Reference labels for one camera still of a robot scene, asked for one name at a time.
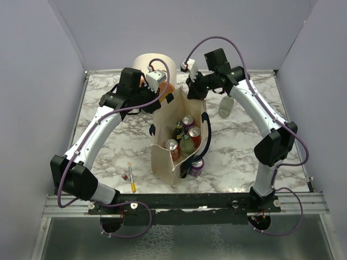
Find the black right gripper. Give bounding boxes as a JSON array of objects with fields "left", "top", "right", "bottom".
[{"left": 185, "top": 70, "right": 217, "bottom": 101}]

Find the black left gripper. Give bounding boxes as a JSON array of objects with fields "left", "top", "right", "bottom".
[{"left": 131, "top": 81, "right": 161, "bottom": 113}]

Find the cream canvas tote bag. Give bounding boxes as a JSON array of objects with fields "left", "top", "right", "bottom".
[{"left": 150, "top": 88, "right": 211, "bottom": 186}]

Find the purple soda can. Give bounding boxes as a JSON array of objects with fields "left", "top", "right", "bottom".
[
  {"left": 181, "top": 115, "right": 195, "bottom": 131},
  {"left": 189, "top": 159, "right": 204, "bottom": 177}
]

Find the red cola can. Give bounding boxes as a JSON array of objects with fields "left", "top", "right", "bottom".
[
  {"left": 188, "top": 126, "right": 201, "bottom": 148},
  {"left": 165, "top": 139, "right": 180, "bottom": 161}
]

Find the green glass bottle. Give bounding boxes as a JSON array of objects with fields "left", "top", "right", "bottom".
[{"left": 172, "top": 121, "right": 185, "bottom": 142}]

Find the clear plastic bottle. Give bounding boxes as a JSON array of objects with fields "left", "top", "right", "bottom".
[{"left": 179, "top": 135, "right": 195, "bottom": 157}]

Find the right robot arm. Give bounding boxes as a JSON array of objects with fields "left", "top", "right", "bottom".
[{"left": 180, "top": 48, "right": 298, "bottom": 212}]

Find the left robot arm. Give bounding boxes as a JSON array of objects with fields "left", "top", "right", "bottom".
[{"left": 50, "top": 65, "right": 171, "bottom": 214}]

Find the round drawer storage box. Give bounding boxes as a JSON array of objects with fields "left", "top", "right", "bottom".
[{"left": 132, "top": 53, "right": 177, "bottom": 103}]

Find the small red vial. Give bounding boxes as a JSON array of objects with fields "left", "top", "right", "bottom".
[{"left": 121, "top": 173, "right": 128, "bottom": 180}]

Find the yellow capped pen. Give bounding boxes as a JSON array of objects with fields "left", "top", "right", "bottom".
[{"left": 127, "top": 162, "right": 137, "bottom": 193}]

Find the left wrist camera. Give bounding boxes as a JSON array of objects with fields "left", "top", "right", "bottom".
[{"left": 145, "top": 70, "right": 166, "bottom": 93}]

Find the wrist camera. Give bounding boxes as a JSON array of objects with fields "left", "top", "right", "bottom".
[
  {"left": 180, "top": 58, "right": 199, "bottom": 82},
  {"left": 145, "top": 70, "right": 166, "bottom": 93}
]

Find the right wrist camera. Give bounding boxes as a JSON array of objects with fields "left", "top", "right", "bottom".
[{"left": 180, "top": 58, "right": 199, "bottom": 82}]

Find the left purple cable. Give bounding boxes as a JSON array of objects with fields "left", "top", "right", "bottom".
[{"left": 56, "top": 58, "right": 171, "bottom": 239}]

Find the purple cable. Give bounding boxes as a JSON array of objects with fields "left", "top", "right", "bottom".
[
  {"left": 182, "top": 35, "right": 310, "bottom": 236},
  {"left": 56, "top": 58, "right": 171, "bottom": 239}
]

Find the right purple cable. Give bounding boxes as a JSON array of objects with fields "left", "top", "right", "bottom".
[{"left": 182, "top": 35, "right": 310, "bottom": 236}]

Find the black mounting rail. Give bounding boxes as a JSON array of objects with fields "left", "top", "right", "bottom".
[{"left": 88, "top": 193, "right": 280, "bottom": 226}]

